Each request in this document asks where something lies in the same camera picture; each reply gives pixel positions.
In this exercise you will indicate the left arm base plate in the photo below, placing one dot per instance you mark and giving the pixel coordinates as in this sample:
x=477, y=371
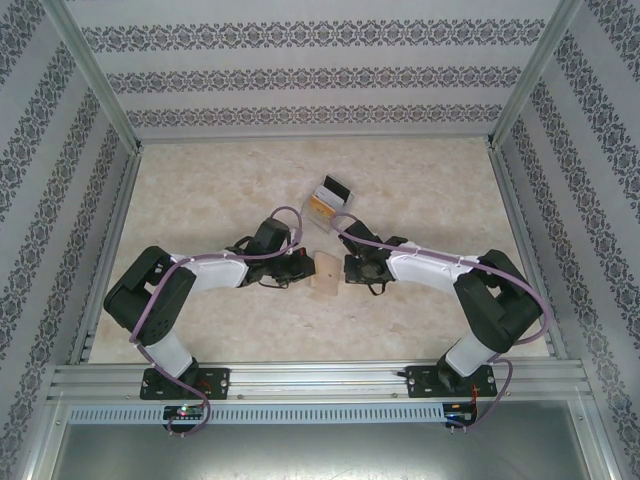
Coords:
x=220, y=382

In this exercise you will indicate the aluminium side rail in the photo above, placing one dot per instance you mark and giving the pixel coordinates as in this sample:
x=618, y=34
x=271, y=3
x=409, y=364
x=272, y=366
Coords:
x=530, y=260
x=107, y=260

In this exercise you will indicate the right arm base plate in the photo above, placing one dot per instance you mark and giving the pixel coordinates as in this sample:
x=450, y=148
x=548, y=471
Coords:
x=422, y=382

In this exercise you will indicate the aluminium mounting rail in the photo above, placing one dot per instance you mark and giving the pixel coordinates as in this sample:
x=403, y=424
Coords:
x=315, y=380

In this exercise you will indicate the clear acrylic card box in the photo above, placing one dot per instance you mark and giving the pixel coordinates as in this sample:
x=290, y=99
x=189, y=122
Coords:
x=327, y=210

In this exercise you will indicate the controller board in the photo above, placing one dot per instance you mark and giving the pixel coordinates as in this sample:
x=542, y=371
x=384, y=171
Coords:
x=461, y=414
x=184, y=412

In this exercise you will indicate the right controller board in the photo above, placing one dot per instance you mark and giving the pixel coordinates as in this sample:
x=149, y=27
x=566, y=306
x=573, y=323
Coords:
x=461, y=414

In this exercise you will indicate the black card stack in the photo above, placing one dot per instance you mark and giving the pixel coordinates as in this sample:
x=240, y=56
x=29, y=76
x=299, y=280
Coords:
x=336, y=187

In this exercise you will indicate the aluminium frame post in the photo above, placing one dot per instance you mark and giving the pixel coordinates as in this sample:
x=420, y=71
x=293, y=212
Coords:
x=95, y=75
x=535, y=75

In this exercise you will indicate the beige card holder wallet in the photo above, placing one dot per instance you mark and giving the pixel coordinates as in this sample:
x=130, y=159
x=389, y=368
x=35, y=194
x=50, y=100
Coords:
x=325, y=274

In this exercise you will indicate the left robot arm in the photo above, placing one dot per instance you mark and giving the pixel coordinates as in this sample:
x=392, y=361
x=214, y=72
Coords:
x=215, y=272

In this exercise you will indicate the left controller board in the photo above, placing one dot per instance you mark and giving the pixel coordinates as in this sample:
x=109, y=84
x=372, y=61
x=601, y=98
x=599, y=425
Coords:
x=184, y=412

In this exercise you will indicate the grey metal sheet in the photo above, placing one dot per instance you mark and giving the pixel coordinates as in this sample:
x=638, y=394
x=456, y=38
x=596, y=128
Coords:
x=320, y=450

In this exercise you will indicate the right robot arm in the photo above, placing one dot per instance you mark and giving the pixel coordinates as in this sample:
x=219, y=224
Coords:
x=425, y=272

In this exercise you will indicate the orange card stack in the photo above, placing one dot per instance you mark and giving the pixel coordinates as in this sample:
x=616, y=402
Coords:
x=320, y=204

